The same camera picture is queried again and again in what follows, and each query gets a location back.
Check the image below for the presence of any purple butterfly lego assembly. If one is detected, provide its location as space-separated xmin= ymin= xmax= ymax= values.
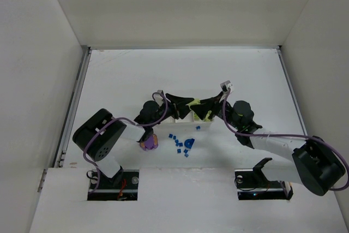
xmin=140 ymin=134 xmax=159 ymax=151

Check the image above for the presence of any blue arch lego piece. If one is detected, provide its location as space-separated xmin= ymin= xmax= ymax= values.
xmin=184 ymin=138 xmax=195 ymax=150

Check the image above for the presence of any lime green lego brick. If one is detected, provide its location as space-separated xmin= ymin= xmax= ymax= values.
xmin=193 ymin=111 xmax=213 ymax=122
xmin=187 ymin=99 xmax=201 ymax=107

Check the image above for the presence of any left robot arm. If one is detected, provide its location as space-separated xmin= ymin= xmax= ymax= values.
xmin=73 ymin=91 xmax=194 ymax=187

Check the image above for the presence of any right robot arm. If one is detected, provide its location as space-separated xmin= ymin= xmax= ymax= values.
xmin=190 ymin=92 xmax=348 ymax=196

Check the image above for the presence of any white divided container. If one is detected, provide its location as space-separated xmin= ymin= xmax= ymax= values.
xmin=160 ymin=112 xmax=216 ymax=133

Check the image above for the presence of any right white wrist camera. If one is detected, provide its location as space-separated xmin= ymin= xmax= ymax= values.
xmin=220 ymin=80 xmax=234 ymax=93

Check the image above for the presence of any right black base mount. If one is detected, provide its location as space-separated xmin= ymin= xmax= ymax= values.
xmin=234 ymin=158 xmax=293 ymax=201

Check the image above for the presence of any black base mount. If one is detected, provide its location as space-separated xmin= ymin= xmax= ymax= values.
xmin=86 ymin=170 xmax=140 ymax=201
xmin=234 ymin=158 xmax=293 ymax=201

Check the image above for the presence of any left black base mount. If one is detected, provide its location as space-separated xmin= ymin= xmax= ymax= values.
xmin=86 ymin=170 xmax=140 ymax=201

